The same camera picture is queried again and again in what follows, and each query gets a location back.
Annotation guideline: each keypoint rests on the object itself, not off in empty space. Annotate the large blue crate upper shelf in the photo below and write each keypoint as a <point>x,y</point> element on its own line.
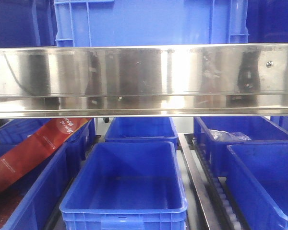
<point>85,23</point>

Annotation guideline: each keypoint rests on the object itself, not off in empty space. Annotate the stainless steel shelf rack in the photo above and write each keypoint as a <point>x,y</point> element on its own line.
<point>183,80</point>

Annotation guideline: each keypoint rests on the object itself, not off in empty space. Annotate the blue bin rear centre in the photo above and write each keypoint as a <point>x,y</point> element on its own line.
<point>142,129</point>

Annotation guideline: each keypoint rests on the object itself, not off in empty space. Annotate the empty blue bin centre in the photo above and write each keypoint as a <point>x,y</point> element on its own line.
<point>127,186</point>

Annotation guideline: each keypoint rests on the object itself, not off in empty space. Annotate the clear plastic bag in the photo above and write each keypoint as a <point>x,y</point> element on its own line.
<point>221,135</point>

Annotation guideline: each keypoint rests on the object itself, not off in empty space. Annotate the blue bin with clear bag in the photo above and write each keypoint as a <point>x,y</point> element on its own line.
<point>258,128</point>

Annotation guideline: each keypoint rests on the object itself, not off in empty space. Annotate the blue bin with red bag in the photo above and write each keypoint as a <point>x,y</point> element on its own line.
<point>29,202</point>

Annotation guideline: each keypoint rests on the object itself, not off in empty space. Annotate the blue bin far right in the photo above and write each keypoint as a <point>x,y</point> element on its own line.
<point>258,180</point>

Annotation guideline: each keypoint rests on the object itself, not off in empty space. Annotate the red plastic bag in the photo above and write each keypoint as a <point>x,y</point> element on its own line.
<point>26,143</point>

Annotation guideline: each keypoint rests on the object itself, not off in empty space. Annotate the roller track rail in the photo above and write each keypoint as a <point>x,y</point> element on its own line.
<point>210,204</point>

